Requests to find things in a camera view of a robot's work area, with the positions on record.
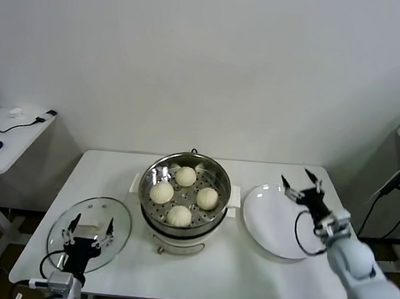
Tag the white round plate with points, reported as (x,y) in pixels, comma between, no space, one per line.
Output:
(267,224)

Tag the small white object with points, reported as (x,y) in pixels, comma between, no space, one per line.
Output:
(14,111)

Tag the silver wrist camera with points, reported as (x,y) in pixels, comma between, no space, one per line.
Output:
(336,226)
(59,281)

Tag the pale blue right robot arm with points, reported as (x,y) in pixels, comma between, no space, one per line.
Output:
(357,269)

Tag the white steamed baozi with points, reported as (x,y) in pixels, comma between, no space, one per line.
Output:
(185,176)
(179,215)
(206,198)
(162,192)

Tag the white side desk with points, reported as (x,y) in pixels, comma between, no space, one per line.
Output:
(13,141)

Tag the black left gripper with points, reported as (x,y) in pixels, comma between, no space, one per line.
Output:
(79,254)

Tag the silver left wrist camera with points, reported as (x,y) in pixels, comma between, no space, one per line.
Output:
(59,281)

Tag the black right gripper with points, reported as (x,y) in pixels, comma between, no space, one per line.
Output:
(315,202)

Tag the dark phone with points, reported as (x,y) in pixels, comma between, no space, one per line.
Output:
(51,112)

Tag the stainless steel steamer basket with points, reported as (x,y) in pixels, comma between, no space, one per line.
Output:
(153,173)

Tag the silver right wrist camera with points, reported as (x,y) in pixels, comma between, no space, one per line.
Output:
(336,226)

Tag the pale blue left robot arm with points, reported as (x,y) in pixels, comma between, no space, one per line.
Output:
(71,291)

